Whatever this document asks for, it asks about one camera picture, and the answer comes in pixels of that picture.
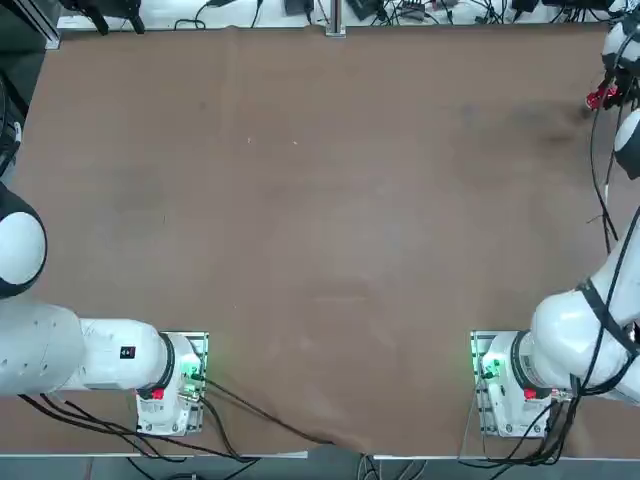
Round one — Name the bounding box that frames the red toy car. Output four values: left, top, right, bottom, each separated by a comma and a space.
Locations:
585, 87, 619, 111

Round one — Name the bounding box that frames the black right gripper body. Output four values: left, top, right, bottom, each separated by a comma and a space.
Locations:
602, 64, 640, 109

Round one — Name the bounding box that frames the metal post with white bracket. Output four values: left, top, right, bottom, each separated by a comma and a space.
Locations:
325, 0, 348, 38

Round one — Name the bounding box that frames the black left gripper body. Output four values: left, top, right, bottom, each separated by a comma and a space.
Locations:
62, 0, 142, 14

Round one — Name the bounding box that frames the black cable across table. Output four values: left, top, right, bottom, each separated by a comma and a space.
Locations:
202, 377, 371, 454

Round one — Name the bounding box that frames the black left base cable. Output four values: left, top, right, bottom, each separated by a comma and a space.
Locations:
198, 397, 237, 456
17, 392, 261, 464

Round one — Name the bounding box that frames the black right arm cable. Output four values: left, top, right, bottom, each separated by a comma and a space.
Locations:
602, 107, 631, 241
589, 37, 634, 256

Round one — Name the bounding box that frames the aluminium frame profile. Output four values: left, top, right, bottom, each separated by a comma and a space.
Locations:
27, 0, 62, 51

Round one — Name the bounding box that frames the black right base cable bundle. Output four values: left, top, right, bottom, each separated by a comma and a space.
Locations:
457, 387, 584, 469

